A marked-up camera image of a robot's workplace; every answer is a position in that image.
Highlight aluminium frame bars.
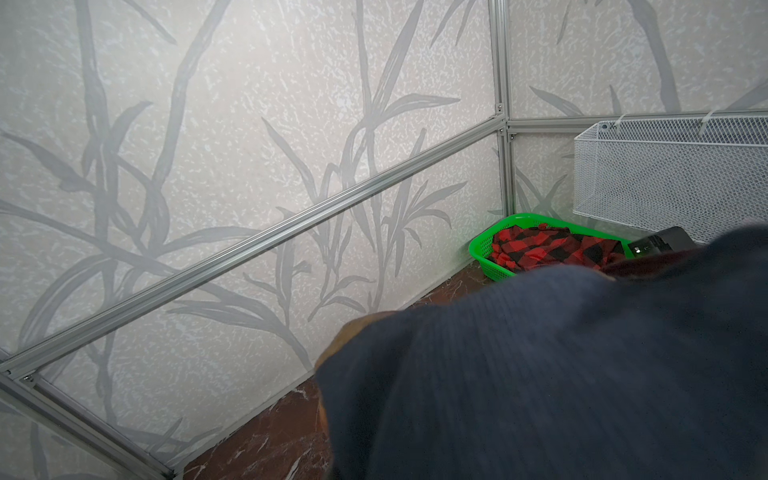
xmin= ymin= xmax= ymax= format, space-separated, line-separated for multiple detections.
xmin=1 ymin=1 xmax=767 ymax=479

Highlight green plastic basket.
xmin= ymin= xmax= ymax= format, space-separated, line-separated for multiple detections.
xmin=469 ymin=213 xmax=634 ymax=282

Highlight red black plaid shirt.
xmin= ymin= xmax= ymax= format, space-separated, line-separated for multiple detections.
xmin=489 ymin=223 xmax=626 ymax=274

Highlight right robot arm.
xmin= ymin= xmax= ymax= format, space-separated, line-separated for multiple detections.
xmin=628 ymin=226 xmax=698 ymax=258

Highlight multicolour plaid shirt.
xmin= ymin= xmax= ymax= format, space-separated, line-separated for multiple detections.
xmin=315 ymin=226 xmax=767 ymax=479

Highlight white wire mesh basket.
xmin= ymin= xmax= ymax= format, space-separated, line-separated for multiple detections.
xmin=573 ymin=114 xmax=767 ymax=243

